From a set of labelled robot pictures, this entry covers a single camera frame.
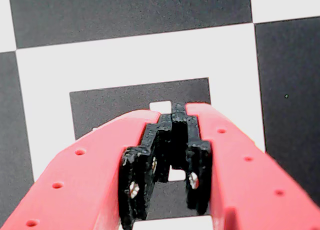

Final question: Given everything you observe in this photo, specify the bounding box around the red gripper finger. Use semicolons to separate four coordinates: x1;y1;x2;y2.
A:
171;103;320;230
0;110;174;230

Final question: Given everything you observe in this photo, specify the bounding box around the black white marker mat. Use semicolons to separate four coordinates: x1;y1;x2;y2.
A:
0;0;320;230

